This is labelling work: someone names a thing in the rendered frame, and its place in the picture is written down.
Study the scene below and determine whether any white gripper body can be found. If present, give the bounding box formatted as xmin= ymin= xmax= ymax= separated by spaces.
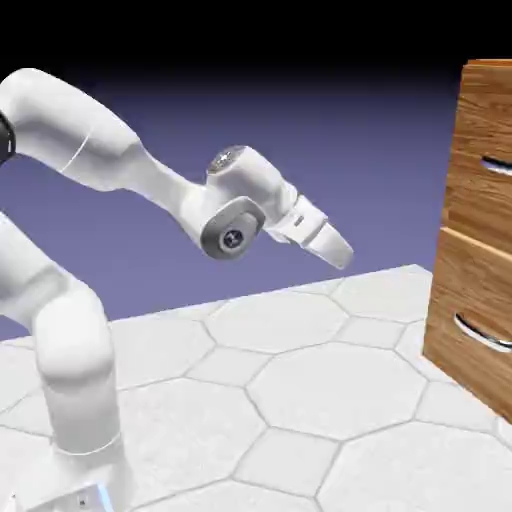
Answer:
xmin=306 ymin=222 xmax=355 ymax=270

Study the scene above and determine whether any light wood cabinet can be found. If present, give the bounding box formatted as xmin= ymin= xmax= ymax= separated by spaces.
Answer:
xmin=422 ymin=58 xmax=512 ymax=424

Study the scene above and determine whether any wooden drawer front with long handle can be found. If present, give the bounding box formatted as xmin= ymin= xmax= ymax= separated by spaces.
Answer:
xmin=423 ymin=227 xmax=512 ymax=423

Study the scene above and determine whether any long curved metal handle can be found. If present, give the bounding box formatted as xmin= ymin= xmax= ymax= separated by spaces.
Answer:
xmin=454 ymin=312 xmax=512 ymax=354

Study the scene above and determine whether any short curved metal handle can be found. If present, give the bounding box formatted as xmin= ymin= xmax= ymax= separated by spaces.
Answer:
xmin=480 ymin=156 xmax=512 ymax=177

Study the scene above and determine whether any wooden drawer front with short handle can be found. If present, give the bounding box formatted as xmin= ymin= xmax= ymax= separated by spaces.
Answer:
xmin=442 ymin=63 xmax=512 ymax=255

